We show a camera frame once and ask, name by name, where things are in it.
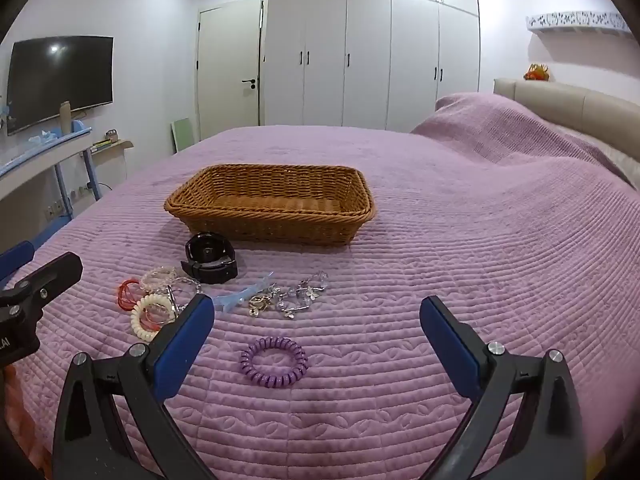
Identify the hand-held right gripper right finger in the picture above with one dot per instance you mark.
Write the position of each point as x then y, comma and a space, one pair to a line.
450, 340

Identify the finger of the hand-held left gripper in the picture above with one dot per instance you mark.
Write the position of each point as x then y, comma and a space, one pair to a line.
14, 259
50, 275

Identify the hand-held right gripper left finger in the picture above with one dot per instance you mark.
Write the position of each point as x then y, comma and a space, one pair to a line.
182, 340

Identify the black smartwatch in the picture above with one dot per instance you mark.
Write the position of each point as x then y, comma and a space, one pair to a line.
212, 271

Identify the silver crystal earring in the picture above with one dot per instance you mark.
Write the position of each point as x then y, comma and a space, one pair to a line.
305, 293

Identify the brown wicker basket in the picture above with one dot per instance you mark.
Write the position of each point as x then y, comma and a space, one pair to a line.
270, 222

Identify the blue hair clip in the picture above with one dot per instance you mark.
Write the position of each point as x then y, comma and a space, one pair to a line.
232, 301

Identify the purple quilted bedspread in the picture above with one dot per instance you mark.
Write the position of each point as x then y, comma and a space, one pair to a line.
450, 240

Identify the white and blue desk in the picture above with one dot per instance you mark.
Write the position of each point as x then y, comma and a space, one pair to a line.
35, 157

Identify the small wooden shelf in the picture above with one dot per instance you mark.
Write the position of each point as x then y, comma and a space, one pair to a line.
112, 144

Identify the beige bottle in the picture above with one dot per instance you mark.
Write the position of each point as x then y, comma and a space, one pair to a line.
65, 117

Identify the black television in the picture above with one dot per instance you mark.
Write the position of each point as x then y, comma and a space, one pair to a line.
60, 80

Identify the green board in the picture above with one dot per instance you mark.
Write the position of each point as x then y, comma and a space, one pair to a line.
182, 135

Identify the beige padded headboard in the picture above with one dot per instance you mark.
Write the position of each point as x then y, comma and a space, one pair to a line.
565, 102

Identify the white door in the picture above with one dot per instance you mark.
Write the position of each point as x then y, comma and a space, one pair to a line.
227, 70

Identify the orange toy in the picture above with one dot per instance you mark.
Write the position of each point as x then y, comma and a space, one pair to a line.
536, 73

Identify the white wardrobe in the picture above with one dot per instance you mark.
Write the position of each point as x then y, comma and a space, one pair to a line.
370, 55

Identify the white patterned wall shelf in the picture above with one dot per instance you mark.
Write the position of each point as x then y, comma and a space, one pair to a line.
575, 21

